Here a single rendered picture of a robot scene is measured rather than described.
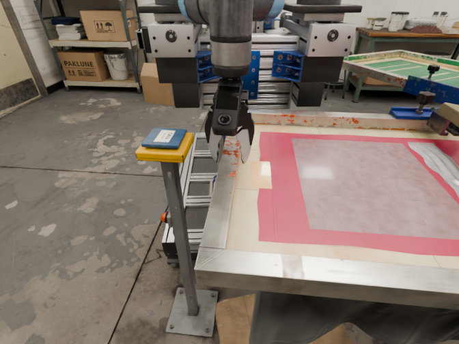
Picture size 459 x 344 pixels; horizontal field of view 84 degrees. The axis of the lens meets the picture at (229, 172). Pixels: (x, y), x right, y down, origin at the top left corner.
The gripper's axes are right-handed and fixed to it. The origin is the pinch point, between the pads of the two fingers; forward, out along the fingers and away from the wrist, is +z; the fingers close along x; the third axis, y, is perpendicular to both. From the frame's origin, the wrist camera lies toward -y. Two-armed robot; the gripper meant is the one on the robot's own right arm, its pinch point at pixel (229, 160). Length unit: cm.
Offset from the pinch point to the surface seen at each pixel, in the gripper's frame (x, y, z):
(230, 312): 1, 12, 96
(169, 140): 17.1, 9.7, 1.1
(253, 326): -7.8, -21.4, 31.3
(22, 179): 186, 105, 98
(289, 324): -16.0, -20.2, 31.1
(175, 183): 17.6, 10.1, 16.0
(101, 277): 74, 25, 98
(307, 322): -19.1, -21.1, 27.3
